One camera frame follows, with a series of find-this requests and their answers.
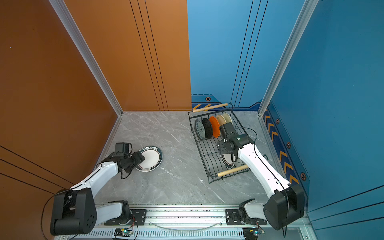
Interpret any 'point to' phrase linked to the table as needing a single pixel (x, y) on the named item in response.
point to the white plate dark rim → (153, 156)
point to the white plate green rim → (227, 160)
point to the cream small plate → (227, 118)
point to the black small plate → (208, 128)
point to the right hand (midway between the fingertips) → (225, 147)
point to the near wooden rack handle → (232, 170)
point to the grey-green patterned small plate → (200, 129)
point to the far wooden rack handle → (210, 107)
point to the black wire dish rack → (207, 149)
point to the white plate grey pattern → (238, 163)
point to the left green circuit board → (123, 232)
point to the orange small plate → (215, 126)
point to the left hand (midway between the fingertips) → (141, 158)
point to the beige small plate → (221, 119)
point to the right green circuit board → (252, 233)
